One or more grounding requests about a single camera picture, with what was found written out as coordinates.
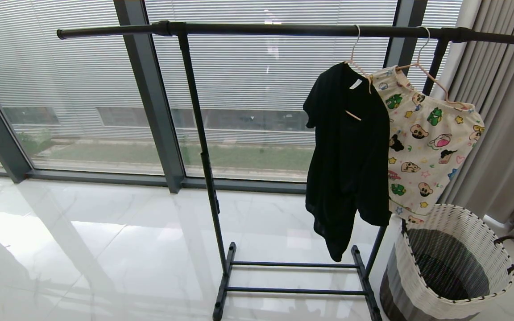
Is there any beige curtain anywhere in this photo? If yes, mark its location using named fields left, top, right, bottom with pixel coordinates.
left=431, top=0, right=514, bottom=226

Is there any black clothes rack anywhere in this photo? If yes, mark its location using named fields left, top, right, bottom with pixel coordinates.
left=56, top=21, right=514, bottom=321

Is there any black garment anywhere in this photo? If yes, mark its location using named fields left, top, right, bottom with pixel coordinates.
left=303, top=62, right=392, bottom=263

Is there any white laundry basket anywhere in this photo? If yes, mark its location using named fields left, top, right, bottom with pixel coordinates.
left=379, top=204, right=514, bottom=321

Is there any pink clothes hanger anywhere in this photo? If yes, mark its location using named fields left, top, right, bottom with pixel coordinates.
left=395, top=26, right=467, bottom=110
left=343, top=25, right=374, bottom=122

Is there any cream printed garment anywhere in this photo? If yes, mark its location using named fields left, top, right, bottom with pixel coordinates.
left=371, top=66, right=485, bottom=225

